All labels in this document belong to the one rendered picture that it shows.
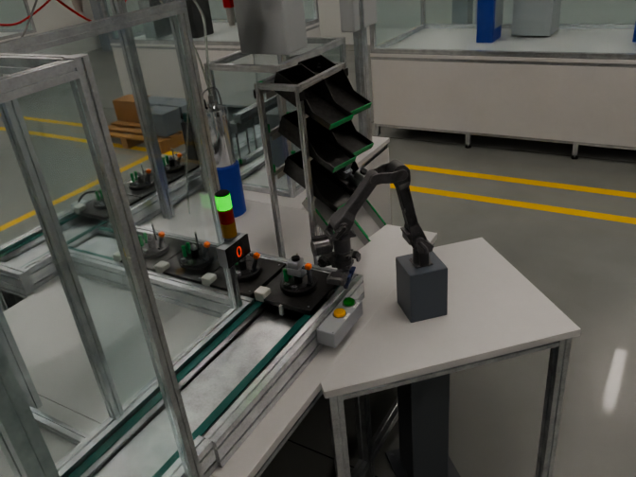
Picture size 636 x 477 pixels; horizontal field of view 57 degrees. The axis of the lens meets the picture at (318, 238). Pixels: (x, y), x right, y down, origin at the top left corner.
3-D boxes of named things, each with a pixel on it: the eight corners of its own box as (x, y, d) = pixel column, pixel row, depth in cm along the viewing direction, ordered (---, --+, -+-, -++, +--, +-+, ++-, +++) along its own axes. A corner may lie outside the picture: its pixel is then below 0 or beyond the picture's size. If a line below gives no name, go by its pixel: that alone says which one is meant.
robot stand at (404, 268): (447, 314, 213) (448, 268, 203) (411, 323, 210) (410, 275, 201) (432, 294, 225) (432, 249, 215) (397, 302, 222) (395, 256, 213)
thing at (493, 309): (580, 335, 201) (581, 328, 199) (325, 398, 186) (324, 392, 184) (482, 242, 261) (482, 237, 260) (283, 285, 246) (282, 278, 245)
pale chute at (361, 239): (364, 245, 237) (370, 240, 233) (344, 260, 228) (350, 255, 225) (322, 190, 239) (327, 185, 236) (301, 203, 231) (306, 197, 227)
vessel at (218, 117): (242, 159, 295) (229, 84, 277) (224, 170, 285) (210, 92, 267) (220, 156, 302) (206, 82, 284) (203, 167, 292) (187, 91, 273)
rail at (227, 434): (364, 296, 228) (362, 273, 222) (221, 468, 162) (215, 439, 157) (352, 293, 230) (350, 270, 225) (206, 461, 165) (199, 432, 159)
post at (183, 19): (242, 305, 213) (186, 11, 165) (237, 309, 210) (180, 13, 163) (236, 303, 214) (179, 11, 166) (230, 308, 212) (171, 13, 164)
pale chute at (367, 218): (380, 229, 248) (386, 223, 244) (362, 242, 239) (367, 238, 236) (340, 176, 250) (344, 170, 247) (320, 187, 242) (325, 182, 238)
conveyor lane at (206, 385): (344, 300, 227) (343, 278, 222) (204, 460, 165) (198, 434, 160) (283, 285, 241) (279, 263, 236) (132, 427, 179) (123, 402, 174)
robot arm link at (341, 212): (400, 164, 193) (376, 149, 189) (410, 173, 186) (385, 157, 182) (349, 235, 200) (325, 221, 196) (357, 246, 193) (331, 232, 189)
